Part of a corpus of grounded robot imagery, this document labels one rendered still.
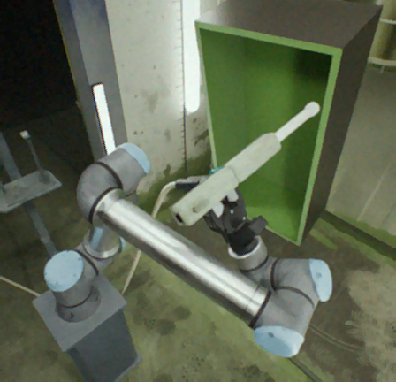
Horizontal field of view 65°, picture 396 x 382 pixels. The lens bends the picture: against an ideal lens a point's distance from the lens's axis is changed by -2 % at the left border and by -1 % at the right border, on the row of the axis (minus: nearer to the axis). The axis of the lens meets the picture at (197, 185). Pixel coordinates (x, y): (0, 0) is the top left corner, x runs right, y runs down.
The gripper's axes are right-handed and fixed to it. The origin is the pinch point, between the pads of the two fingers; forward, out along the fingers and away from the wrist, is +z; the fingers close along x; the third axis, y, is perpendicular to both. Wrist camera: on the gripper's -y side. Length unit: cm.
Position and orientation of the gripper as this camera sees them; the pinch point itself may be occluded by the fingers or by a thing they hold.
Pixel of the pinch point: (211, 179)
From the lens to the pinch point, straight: 69.8
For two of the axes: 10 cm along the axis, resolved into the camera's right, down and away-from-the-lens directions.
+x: 6.9, -6.0, 4.0
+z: -4.8, -8.0, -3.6
